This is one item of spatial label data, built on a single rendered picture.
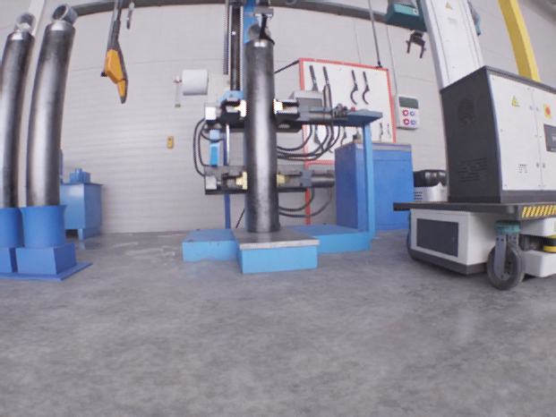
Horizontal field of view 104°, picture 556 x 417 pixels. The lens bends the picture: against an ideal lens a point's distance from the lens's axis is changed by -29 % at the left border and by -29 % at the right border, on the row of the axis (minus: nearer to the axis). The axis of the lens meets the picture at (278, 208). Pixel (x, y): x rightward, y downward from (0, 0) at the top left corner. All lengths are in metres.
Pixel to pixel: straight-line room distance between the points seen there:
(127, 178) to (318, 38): 3.40
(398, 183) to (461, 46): 1.91
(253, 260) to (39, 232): 1.15
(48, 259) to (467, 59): 2.49
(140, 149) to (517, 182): 3.93
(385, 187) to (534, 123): 2.17
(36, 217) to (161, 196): 2.52
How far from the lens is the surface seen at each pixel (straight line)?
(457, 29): 1.95
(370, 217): 2.68
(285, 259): 1.53
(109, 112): 4.44
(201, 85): 3.02
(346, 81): 4.70
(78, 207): 3.62
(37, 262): 1.81
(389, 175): 3.31
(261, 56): 2.16
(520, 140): 1.32
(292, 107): 2.07
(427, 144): 5.25
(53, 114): 1.88
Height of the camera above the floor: 0.35
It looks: 2 degrees down
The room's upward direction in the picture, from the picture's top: 2 degrees counter-clockwise
